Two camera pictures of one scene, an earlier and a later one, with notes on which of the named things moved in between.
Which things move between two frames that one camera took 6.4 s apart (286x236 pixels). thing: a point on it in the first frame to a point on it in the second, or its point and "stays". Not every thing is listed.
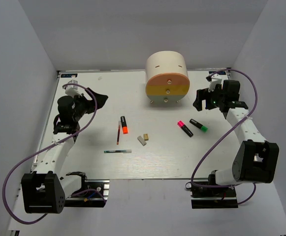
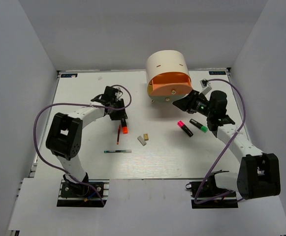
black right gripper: [202, 94] to [188, 103]
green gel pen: [120, 151] stays
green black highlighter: [203, 128] stays
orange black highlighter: [124, 125] stays
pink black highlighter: [181, 124] stays
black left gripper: [90, 103] to [122, 114]
